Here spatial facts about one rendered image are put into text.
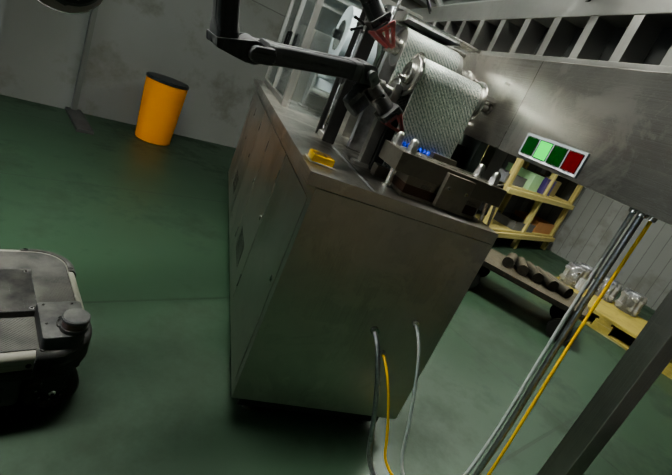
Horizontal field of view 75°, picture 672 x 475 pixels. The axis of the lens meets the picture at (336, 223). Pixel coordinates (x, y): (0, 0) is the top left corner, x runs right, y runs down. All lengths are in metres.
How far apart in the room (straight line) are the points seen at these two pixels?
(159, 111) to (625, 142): 3.62
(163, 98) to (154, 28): 0.72
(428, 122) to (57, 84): 3.59
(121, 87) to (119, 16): 0.60
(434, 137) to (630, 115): 0.58
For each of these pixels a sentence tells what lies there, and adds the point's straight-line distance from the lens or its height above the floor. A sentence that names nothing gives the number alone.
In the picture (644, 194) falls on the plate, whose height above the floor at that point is 1.18.
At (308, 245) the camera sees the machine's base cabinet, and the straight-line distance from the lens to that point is 1.26.
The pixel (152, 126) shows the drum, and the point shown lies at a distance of 4.24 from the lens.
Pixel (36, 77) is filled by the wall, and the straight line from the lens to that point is 4.52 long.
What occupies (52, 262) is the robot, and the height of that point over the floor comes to 0.24.
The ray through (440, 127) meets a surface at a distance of 1.56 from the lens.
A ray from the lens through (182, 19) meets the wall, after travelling 4.65.
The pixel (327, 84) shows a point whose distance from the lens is 2.47.
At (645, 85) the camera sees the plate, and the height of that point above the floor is 1.41.
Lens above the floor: 1.15
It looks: 17 degrees down
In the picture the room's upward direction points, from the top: 23 degrees clockwise
